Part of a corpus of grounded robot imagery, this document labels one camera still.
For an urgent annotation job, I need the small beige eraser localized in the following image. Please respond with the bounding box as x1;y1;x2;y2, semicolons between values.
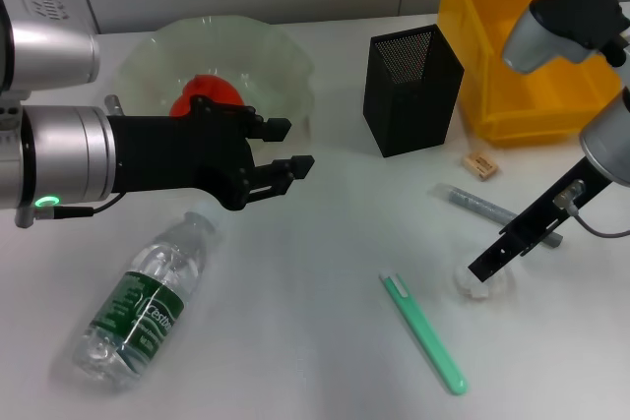
461;150;499;183

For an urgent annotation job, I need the grey marker pen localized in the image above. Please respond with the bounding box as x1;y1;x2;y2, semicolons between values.
432;182;565;248

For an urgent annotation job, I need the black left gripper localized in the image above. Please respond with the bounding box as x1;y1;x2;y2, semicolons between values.
107;94;315;212

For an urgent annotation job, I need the yellow plastic bin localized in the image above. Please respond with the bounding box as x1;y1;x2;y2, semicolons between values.
436;0;629;149

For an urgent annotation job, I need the clear green-label water bottle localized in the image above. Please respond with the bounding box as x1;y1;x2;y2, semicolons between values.
72;210;221;387

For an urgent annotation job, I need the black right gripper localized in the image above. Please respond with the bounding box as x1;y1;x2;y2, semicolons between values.
467;156;614;284

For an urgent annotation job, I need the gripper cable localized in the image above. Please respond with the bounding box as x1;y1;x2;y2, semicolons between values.
14;93;124;229
553;178;630;239

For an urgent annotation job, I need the green pen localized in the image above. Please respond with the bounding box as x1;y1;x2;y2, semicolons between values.
377;268;470;396

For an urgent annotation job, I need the green glass fruit bowl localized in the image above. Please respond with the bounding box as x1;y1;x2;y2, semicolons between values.
115;15;316;146

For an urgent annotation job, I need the black mesh pen holder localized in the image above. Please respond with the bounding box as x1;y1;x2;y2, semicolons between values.
363;24;466;159

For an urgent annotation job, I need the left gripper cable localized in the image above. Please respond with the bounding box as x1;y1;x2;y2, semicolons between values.
14;93;124;229

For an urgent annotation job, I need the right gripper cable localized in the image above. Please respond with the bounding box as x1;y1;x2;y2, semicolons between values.
553;178;630;239

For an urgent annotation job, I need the white paper ball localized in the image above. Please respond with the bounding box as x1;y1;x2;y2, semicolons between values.
452;265;516;301

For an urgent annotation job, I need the red toy pomegranate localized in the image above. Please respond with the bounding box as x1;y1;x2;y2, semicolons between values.
169;73;246;119

